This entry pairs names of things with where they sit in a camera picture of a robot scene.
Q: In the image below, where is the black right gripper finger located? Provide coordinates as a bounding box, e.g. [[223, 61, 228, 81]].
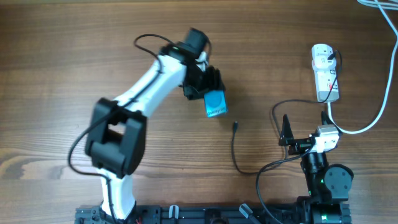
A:
[[280, 114, 294, 140], [321, 111, 343, 136]]

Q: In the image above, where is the black USB charging cable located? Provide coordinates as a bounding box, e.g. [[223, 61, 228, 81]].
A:
[[231, 49, 343, 175]]

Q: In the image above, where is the blue Galaxy smartphone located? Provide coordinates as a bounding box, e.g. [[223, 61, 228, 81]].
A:
[[204, 90, 228, 118]]

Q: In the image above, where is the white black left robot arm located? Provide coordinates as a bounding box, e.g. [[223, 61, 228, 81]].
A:
[[71, 28, 228, 223]]

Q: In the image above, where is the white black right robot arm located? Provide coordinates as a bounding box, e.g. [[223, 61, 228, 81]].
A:
[[279, 112, 354, 224]]

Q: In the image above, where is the white USB charger plug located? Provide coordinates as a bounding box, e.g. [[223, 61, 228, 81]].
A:
[[312, 55, 336, 71]]

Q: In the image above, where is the white power strip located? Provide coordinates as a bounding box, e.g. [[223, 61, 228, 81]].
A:
[[312, 44, 340, 103]]

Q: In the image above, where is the white power strip cord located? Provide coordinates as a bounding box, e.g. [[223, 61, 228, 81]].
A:
[[326, 0, 398, 135]]

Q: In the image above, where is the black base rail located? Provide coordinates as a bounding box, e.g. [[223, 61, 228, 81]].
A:
[[74, 203, 352, 224]]

